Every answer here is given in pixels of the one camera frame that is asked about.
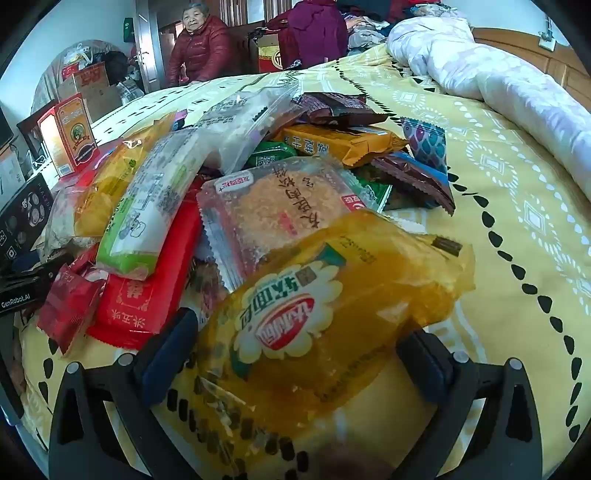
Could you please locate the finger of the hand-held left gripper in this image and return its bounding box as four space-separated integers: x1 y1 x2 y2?
15 263 77 289

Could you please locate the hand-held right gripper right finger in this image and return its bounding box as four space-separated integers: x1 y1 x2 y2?
396 329 543 480

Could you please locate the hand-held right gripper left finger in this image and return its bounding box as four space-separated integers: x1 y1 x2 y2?
48 307 199 480

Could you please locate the yellow bread packet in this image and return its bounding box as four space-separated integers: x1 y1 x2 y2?
194 210 476 444

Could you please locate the pile of snack packets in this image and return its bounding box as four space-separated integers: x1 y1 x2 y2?
37 90 458 356

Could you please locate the black box with round pictures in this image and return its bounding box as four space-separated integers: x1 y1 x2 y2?
0 173 58 268

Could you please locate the orange and red box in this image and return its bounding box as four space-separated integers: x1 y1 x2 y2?
37 92 100 178

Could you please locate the dark wooden chair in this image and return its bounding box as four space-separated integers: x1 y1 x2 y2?
17 99 56 158

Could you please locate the yellow patterned blanket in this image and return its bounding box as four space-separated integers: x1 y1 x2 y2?
18 41 591 480

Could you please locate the cardboard box red square logo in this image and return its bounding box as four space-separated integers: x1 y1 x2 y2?
60 85 123 123

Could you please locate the white printed plastic bag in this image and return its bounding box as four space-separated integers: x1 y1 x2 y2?
117 78 145 104

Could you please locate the cardboard box red lettering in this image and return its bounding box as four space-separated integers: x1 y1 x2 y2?
62 62 109 89

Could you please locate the black bag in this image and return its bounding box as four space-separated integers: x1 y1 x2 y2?
104 51 132 86

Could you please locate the wooden door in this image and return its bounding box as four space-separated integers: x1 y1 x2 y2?
134 0 163 97

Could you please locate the white and pink duvet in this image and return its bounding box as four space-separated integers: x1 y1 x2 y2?
387 16 591 185

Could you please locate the red and gold gift box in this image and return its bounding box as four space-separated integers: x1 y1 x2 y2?
256 34 289 75

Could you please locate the wooden headboard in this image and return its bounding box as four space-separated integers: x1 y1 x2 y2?
471 28 587 100

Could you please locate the pile of clothes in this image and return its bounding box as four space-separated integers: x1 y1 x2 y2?
346 14 393 51

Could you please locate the person in purple jacket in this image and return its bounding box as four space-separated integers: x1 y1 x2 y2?
277 0 349 70

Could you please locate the white wall socket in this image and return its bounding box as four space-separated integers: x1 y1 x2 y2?
538 18 557 51

